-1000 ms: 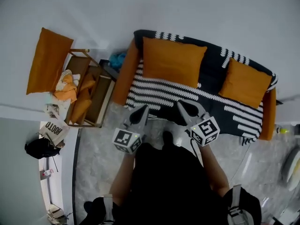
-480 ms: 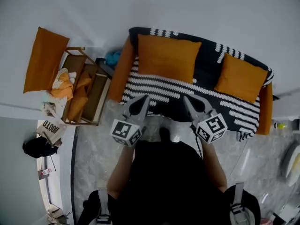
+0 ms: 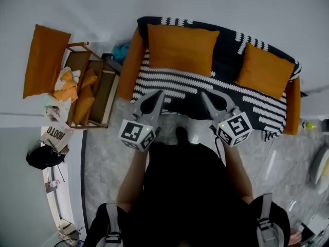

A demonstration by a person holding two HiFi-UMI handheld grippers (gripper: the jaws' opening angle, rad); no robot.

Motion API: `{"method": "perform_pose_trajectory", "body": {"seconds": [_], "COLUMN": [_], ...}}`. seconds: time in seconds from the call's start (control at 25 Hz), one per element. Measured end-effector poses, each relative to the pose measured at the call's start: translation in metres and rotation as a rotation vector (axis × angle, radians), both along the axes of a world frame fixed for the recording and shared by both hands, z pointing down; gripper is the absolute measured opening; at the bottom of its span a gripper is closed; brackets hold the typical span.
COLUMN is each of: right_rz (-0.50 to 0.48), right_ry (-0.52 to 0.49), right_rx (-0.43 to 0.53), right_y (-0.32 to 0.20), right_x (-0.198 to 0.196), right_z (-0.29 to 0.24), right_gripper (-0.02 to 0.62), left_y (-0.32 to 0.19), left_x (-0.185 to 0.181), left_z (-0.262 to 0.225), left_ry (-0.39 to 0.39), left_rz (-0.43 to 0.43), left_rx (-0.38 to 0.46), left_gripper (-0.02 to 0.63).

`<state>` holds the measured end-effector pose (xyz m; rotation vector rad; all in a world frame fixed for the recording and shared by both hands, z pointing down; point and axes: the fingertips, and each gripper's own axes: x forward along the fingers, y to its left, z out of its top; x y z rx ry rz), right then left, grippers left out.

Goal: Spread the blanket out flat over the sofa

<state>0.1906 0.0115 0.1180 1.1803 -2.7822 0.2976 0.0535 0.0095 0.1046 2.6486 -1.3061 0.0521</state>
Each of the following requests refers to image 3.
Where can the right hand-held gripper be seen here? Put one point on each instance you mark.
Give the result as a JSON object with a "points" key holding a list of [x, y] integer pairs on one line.
{"points": [[236, 129]]}

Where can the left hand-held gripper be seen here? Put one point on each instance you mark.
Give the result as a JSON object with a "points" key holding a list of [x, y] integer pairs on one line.
{"points": [[133, 132]]}

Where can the orange sofa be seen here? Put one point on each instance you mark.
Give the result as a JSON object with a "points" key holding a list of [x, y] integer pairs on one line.
{"points": [[128, 68]]}

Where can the orange sofa cushion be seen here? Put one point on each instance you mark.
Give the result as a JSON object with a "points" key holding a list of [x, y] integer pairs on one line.
{"points": [[181, 49], [264, 71]]}

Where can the person's right forearm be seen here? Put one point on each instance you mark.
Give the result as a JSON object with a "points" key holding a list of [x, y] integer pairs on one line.
{"points": [[237, 174]]}

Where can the person's left forearm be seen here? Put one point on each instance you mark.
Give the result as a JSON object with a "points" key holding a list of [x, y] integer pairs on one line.
{"points": [[132, 179]]}

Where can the black white striped blanket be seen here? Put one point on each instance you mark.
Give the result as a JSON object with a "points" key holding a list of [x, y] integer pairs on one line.
{"points": [[180, 86]]}

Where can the person's left black shoe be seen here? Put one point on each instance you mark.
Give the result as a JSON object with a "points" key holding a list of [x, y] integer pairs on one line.
{"points": [[181, 134]]}

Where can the wooden rattan shelf rack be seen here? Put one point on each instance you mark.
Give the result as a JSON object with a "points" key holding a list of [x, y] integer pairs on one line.
{"points": [[102, 96]]}

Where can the teal cloth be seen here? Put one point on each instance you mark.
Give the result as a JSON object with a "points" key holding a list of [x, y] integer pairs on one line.
{"points": [[120, 52]]}

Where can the small orange pillow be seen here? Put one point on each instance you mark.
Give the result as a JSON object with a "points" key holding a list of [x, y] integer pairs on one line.
{"points": [[90, 77], [83, 105]]}

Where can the white cloth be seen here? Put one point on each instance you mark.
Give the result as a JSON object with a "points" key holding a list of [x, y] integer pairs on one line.
{"points": [[74, 73]]}

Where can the orange cloth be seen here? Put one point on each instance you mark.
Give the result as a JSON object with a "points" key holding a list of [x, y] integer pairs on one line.
{"points": [[66, 89]]}

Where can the small pale bottle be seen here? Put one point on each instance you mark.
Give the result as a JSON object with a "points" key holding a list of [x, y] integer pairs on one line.
{"points": [[304, 125]]}

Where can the pale crumpled cloth pile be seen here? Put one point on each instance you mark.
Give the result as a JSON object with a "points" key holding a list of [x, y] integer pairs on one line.
{"points": [[57, 108]]}

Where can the person's black clothing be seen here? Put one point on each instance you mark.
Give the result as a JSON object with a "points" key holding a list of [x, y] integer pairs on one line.
{"points": [[187, 197]]}

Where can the yellow green ball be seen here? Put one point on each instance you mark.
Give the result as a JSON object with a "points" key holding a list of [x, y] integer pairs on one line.
{"points": [[311, 126]]}

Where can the beige printed tote bag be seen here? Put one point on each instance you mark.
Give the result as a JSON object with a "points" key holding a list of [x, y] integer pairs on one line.
{"points": [[56, 138]]}

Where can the large flat orange pillow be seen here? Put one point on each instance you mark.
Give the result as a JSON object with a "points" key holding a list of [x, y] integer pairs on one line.
{"points": [[45, 60]]}

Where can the black bag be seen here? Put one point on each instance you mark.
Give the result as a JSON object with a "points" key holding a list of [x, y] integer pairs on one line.
{"points": [[43, 158]]}

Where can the white round furniture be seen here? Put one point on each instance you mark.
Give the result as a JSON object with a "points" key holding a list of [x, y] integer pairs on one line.
{"points": [[317, 174]]}

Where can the clear plastic bottle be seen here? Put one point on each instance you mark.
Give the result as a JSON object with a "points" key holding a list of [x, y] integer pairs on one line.
{"points": [[53, 183]]}

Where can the yellow item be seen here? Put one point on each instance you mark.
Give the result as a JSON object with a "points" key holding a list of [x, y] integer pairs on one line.
{"points": [[324, 168]]}

